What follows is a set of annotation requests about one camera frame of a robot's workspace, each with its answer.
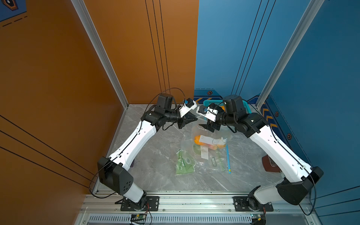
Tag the green circuit board left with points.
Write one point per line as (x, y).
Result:
(138, 219)

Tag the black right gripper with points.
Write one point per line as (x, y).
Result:
(211, 125)

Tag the right circuit board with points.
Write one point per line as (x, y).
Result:
(259, 220)

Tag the aluminium corner post right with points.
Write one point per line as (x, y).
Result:
(298, 34)

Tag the aluminium corner post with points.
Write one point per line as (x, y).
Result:
(298, 34)
(88, 24)

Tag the green printed zip bag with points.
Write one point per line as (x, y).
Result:
(185, 163)

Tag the teal plastic basket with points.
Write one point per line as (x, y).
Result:
(220, 103)

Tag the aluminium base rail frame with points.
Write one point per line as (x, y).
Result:
(191, 208)

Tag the red pink mango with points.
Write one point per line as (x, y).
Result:
(213, 147)

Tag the blue zipper clear bag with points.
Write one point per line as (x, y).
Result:
(218, 164)

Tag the clear labelled zip bag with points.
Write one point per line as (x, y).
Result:
(204, 152)

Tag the aluminium corner post left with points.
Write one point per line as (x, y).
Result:
(88, 24)

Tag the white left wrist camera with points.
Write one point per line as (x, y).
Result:
(189, 105)

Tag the clear zip-top bag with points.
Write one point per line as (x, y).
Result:
(196, 128)

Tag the brown wedge stand clear plate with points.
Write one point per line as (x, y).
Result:
(269, 165)

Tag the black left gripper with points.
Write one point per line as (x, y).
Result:
(183, 120)

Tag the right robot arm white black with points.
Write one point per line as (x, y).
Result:
(300, 178)

